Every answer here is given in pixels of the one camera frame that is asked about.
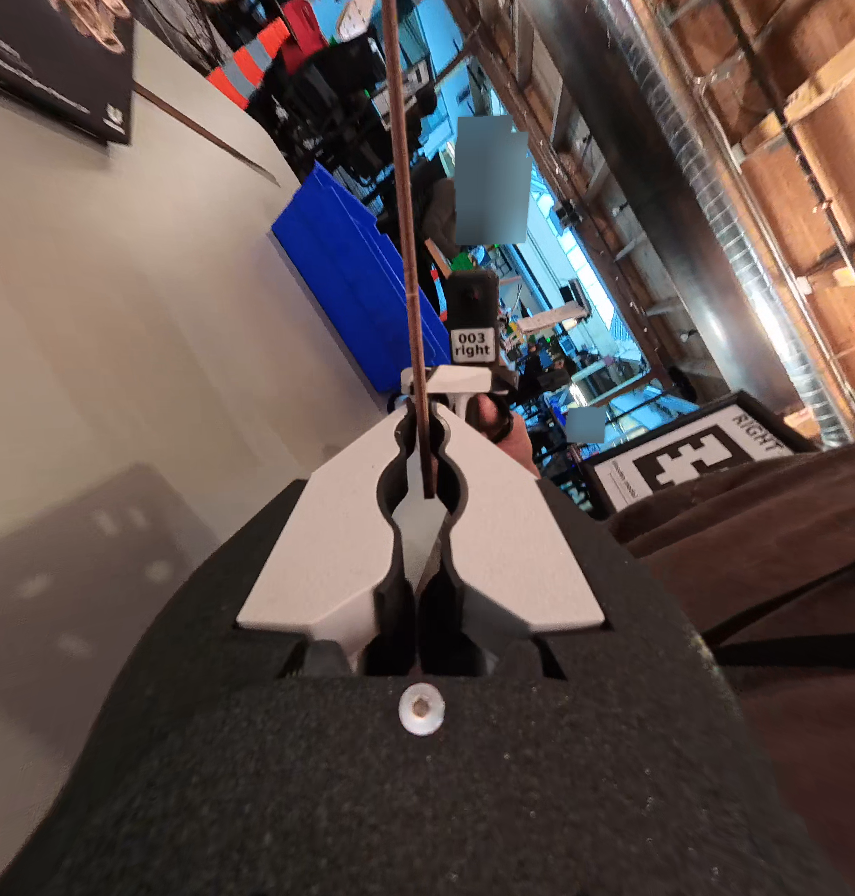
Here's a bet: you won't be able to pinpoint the person's right hand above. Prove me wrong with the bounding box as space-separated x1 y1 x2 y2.
469 391 542 480

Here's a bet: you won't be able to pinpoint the orange high-visibility vest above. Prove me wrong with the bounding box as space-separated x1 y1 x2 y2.
207 17 292 109

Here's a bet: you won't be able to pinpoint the person's brown sweatshirt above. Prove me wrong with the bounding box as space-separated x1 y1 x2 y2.
644 553 855 896

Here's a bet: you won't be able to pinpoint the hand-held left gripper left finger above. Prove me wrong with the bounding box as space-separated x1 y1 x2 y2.
237 408 417 669

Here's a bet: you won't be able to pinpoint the black kit box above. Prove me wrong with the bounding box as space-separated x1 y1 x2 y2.
0 0 136 146

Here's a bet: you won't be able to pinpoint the framed black white marker sign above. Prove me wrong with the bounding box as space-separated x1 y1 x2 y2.
583 391 820 519

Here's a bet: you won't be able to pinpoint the laser-cut wooden model sheet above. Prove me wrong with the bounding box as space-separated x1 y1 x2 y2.
382 0 438 499

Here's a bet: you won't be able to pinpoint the large grey metal pipe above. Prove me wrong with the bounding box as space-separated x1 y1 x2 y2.
539 0 806 414

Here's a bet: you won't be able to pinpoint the stacked blue plastic bins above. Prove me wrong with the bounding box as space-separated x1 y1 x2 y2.
271 161 451 394

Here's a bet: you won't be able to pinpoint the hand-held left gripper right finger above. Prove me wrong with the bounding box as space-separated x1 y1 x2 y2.
431 402 605 655

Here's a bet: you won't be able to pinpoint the silver spiral air duct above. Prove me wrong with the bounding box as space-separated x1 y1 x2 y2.
595 0 855 449

